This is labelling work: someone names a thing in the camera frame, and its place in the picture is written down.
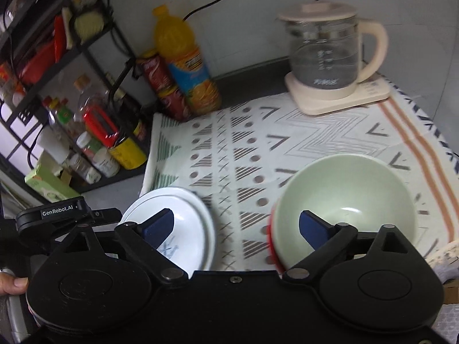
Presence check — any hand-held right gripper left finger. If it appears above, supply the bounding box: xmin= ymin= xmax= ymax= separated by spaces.
xmin=46 ymin=209 xmax=189 ymax=285

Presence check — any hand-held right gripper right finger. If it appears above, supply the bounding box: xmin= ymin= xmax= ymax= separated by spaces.
xmin=282 ymin=210 xmax=421 ymax=284

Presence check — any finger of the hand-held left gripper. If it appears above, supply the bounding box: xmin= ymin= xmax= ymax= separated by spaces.
xmin=86 ymin=207 xmax=123 ymax=226

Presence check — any pale green bowl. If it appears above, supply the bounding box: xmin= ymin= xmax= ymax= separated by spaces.
xmin=275 ymin=153 xmax=419 ymax=272

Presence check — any red bowl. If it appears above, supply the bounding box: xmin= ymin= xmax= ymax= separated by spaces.
xmin=268 ymin=204 xmax=288 ymax=273

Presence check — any person's left hand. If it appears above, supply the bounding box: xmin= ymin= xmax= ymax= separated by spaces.
xmin=0 ymin=272 xmax=29 ymax=296

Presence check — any green paper box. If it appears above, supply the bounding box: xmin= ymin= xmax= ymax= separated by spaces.
xmin=24 ymin=164 xmax=82 ymax=203

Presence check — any white seasoning jar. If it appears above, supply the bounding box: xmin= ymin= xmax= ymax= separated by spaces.
xmin=77 ymin=131 xmax=121 ymax=179

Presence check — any yellow lid jar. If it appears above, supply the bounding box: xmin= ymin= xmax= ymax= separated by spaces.
xmin=108 ymin=135 xmax=148 ymax=170

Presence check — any white plastic bottle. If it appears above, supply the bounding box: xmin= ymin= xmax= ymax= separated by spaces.
xmin=36 ymin=125 xmax=71 ymax=165

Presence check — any clear bottle with red label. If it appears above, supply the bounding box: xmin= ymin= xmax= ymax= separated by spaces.
xmin=73 ymin=75 xmax=121 ymax=148

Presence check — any small red cap bottle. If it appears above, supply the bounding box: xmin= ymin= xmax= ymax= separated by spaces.
xmin=42 ymin=96 xmax=87 ymax=140

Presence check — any patterned tablecloth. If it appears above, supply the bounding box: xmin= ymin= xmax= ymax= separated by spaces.
xmin=139 ymin=75 xmax=459 ymax=273

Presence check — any red snack can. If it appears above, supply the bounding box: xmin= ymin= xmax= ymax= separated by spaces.
xmin=138 ymin=48 xmax=193 ymax=122

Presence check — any red packet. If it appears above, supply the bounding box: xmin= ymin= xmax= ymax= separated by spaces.
xmin=19 ymin=39 xmax=59 ymax=86

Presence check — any cardboard box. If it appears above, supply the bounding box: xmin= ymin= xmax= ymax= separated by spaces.
xmin=442 ymin=282 xmax=459 ymax=307

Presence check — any orange juice bottle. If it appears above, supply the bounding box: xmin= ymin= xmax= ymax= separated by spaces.
xmin=153 ymin=5 xmax=222 ymax=116

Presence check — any black metal rack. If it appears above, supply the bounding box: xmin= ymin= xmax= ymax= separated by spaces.
xmin=0 ymin=0 xmax=153 ymax=196

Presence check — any pale noodle packet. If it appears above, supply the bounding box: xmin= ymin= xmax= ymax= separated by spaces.
xmin=73 ymin=10 xmax=105 ymax=41

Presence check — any glass kettle with cream handle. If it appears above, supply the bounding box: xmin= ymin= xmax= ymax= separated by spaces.
xmin=277 ymin=1 xmax=390 ymax=98

